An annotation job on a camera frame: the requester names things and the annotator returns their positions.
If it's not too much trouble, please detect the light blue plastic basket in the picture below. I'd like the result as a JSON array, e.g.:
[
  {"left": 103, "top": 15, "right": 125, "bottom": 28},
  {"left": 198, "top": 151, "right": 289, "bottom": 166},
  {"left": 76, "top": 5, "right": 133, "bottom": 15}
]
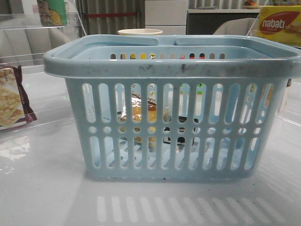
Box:
[{"left": 44, "top": 35, "right": 301, "bottom": 180}]

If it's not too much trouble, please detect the clear acrylic shelf right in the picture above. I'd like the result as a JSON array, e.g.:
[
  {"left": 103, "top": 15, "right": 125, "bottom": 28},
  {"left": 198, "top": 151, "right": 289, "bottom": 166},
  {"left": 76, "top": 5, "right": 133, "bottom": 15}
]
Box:
[{"left": 248, "top": 0, "right": 301, "bottom": 121}]

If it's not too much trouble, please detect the clear acrylic shelf left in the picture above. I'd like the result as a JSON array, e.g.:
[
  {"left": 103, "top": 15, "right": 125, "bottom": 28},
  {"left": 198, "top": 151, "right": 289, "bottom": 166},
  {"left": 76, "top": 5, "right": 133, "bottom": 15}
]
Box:
[{"left": 0, "top": 0, "right": 88, "bottom": 132}]

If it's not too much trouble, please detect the cream paper cup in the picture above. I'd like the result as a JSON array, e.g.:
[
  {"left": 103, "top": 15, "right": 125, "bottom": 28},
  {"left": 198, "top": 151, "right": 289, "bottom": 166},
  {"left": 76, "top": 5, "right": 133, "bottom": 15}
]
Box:
[{"left": 118, "top": 28, "right": 163, "bottom": 36}]

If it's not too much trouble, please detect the white drawer cabinet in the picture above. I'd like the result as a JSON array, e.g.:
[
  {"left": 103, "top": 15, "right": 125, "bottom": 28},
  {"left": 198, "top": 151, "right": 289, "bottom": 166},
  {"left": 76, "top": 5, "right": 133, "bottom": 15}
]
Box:
[{"left": 145, "top": 0, "right": 189, "bottom": 35}]

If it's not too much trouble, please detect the beige chair back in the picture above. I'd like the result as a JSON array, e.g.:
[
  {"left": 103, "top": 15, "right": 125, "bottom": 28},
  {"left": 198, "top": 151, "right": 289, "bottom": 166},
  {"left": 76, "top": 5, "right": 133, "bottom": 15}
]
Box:
[{"left": 213, "top": 18, "right": 258, "bottom": 36}]

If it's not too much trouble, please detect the yellow nabati wafer box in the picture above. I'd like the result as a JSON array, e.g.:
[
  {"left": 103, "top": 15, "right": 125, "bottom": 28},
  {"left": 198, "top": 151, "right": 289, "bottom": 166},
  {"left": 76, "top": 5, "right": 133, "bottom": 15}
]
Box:
[{"left": 253, "top": 5, "right": 301, "bottom": 47}]

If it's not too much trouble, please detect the black gripper inside basket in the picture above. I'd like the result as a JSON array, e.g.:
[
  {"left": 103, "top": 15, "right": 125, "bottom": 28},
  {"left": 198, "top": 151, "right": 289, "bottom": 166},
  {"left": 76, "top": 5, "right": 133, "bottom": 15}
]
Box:
[{"left": 163, "top": 116, "right": 199, "bottom": 145}]

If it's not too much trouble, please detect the clear acrylic shelf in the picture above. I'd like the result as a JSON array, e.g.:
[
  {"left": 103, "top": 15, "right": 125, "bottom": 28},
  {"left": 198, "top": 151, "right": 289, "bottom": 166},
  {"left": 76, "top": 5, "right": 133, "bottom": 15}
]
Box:
[
  {"left": 0, "top": 0, "right": 88, "bottom": 132},
  {"left": 248, "top": 0, "right": 301, "bottom": 121}
]

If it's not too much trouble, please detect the packaged bread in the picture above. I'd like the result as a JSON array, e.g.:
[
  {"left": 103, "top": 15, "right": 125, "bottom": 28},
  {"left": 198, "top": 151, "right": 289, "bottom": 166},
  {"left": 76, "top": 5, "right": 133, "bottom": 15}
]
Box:
[{"left": 117, "top": 91, "right": 171, "bottom": 152}]

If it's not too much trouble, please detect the green cartoon snack package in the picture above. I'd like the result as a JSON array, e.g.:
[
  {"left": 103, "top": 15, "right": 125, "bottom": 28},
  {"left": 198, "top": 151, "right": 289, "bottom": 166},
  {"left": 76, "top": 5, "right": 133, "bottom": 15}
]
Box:
[{"left": 37, "top": 0, "right": 67, "bottom": 26}]

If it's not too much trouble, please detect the brown cracker snack package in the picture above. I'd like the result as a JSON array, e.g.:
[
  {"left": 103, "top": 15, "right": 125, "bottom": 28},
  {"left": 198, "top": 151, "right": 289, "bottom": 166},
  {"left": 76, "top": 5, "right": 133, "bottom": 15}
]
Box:
[{"left": 0, "top": 66, "right": 37, "bottom": 130}]

